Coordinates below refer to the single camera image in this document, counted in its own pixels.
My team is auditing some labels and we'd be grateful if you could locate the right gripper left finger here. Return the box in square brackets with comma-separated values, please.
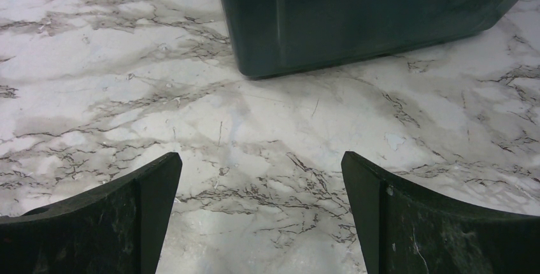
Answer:
[1, 152, 182, 273]

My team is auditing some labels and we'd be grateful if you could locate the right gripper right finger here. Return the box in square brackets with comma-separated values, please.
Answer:
[341, 151, 539, 273]

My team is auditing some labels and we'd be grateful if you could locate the dark green plastic bin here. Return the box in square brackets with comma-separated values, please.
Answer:
[221, 0, 518, 78]

